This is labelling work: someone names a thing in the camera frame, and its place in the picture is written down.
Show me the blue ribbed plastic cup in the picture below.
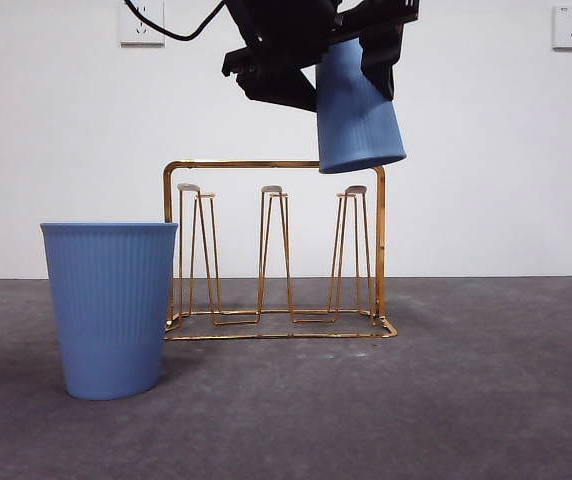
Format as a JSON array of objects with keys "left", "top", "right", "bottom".
[
  {"left": 314, "top": 38, "right": 408, "bottom": 175},
  {"left": 39, "top": 222, "right": 180, "bottom": 401}
]

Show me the black cable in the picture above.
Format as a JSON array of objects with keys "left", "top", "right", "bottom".
[{"left": 123, "top": 0, "right": 228, "bottom": 42}]

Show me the gold wire cup rack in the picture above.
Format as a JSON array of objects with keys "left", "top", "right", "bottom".
[{"left": 161, "top": 158, "right": 398, "bottom": 342}]

